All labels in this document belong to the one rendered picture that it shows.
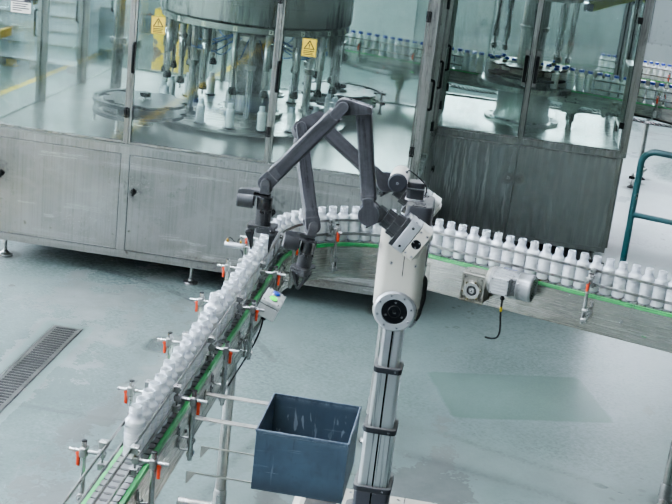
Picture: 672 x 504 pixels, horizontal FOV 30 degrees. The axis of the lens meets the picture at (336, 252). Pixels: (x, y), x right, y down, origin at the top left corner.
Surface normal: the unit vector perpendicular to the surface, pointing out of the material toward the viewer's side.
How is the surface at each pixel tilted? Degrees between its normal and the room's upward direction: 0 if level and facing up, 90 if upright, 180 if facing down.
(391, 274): 101
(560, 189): 90
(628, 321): 91
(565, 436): 0
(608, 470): 0
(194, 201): 90
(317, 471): 90
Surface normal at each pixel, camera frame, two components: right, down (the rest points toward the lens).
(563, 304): -0.44, 0.22
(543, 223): -0.14, 0.28
